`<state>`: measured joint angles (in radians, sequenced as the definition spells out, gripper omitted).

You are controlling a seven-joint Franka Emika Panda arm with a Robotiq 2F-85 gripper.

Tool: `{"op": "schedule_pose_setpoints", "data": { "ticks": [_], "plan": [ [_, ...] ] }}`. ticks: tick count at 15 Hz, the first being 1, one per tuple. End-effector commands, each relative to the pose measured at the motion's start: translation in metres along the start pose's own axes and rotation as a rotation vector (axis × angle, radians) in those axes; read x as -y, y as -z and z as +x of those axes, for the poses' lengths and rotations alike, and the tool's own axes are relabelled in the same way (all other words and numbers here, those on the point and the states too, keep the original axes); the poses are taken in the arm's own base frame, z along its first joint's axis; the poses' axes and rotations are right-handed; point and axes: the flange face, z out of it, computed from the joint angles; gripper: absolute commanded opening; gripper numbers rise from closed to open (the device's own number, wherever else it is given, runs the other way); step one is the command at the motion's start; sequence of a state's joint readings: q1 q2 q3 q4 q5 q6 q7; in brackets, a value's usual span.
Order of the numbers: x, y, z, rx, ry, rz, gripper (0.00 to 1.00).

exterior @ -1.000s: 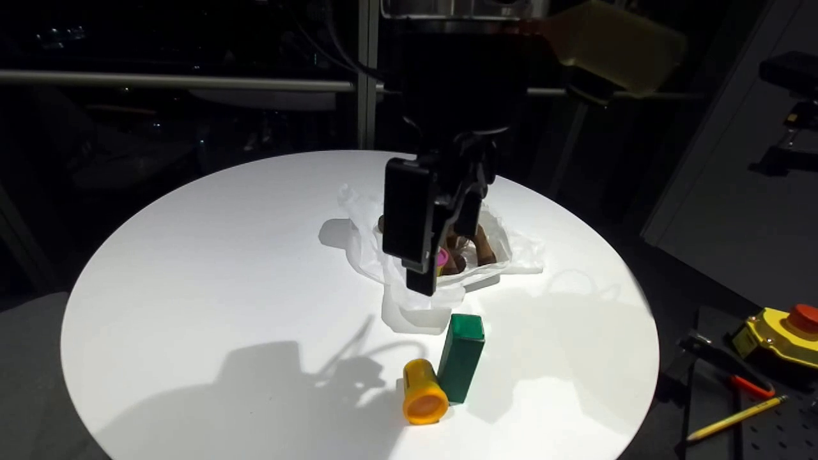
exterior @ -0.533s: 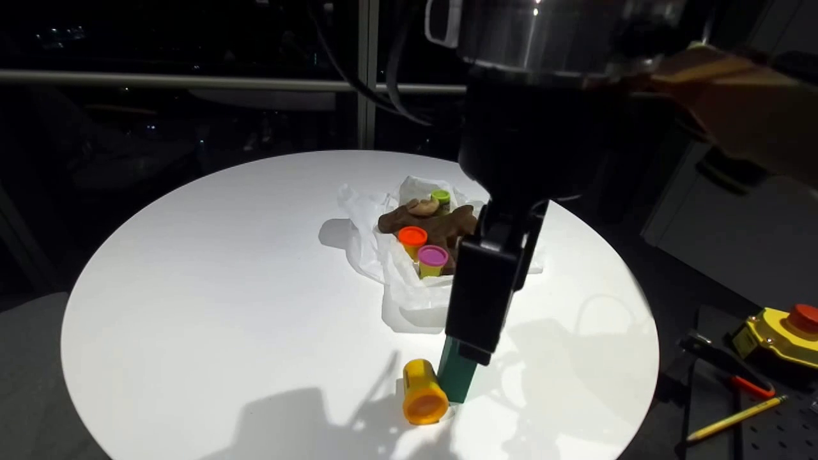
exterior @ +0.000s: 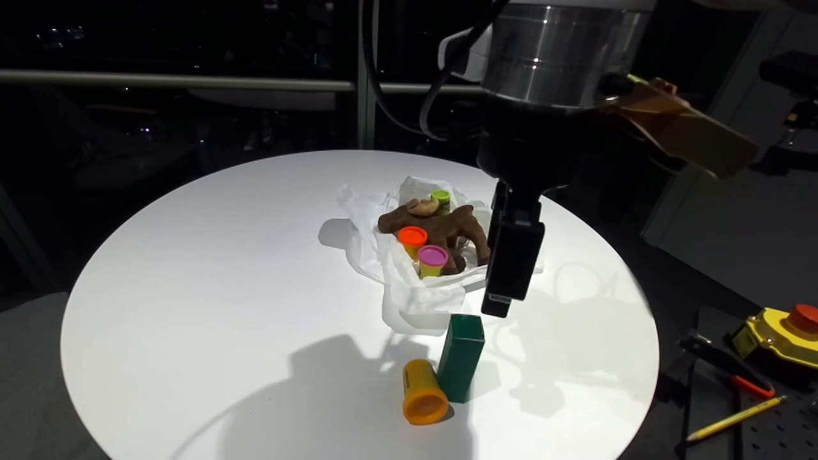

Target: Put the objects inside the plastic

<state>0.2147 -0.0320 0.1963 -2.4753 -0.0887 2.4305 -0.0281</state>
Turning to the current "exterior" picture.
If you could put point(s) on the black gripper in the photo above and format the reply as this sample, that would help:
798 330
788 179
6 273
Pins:
531 142

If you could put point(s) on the brown plush moose toy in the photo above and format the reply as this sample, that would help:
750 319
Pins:
451 223

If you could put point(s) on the play dough tub pink lid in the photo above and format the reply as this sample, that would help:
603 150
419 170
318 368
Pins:
433 258

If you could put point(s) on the lime green small bottle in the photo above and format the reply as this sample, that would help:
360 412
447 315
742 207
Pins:
441 198

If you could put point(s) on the small red toy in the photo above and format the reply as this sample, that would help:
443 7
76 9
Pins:
411 238

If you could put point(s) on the green cardboard box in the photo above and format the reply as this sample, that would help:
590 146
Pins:
461 359

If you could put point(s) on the white plastic bag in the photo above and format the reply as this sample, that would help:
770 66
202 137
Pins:
410 297

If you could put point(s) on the yellow play dough tub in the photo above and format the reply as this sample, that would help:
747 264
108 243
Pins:
424 394

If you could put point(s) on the black and red hand tool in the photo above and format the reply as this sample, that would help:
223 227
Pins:
724 362

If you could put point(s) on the yellow pencil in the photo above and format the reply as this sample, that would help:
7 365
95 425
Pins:
731 421

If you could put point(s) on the yellow emergency stop box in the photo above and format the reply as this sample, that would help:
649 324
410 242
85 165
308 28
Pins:
779 335

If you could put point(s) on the black equipment stand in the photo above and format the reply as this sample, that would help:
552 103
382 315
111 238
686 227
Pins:
796 77

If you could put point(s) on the metal window railing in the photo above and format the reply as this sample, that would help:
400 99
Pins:
168 81

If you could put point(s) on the yellow-green wrist camera box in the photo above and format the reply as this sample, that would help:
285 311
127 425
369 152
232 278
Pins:
681 128

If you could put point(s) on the metal window post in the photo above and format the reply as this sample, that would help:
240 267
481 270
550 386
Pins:
369 68

